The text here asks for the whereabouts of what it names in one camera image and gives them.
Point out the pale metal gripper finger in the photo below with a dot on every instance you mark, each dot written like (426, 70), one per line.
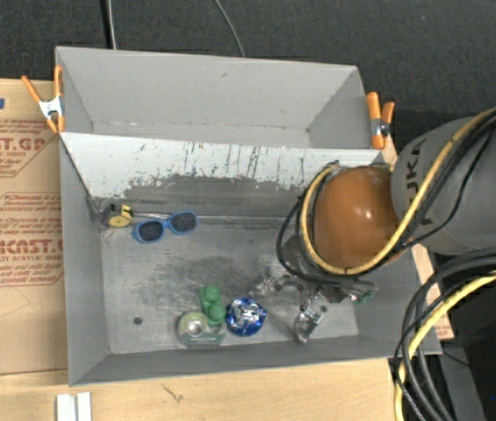
(269, 284)
(308, 325)

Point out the clear tape dispenser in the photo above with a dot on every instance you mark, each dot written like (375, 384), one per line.
(193, 329)

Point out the grey metal bin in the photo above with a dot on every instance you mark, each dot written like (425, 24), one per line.
(177, 270)

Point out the blue sunglasses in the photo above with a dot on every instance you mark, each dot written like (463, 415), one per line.
(150, 230)

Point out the brown cardboard board red print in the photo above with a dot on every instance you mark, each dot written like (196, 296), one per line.
(19, 314)

